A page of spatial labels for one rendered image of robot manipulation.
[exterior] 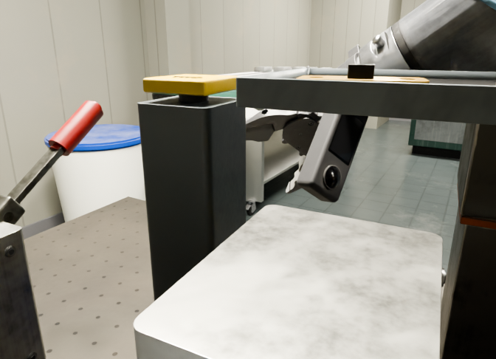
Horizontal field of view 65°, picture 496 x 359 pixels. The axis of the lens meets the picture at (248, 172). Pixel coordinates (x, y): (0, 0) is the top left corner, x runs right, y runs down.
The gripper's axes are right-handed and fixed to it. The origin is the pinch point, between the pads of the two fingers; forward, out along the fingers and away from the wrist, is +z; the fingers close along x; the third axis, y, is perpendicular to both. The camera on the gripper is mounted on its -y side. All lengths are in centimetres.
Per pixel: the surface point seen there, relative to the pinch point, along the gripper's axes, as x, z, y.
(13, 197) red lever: 23.8, -0.8, -16.9
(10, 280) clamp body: 21.5, -1.0, -22.8
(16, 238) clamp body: 22.5, -2.5, -20.5
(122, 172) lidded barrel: -31, 147, 96
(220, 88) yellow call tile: 15.5, -14.4, -8.1
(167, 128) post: 17.2, -10.3, -11.0
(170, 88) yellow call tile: 18.6, -12.3, -9.0
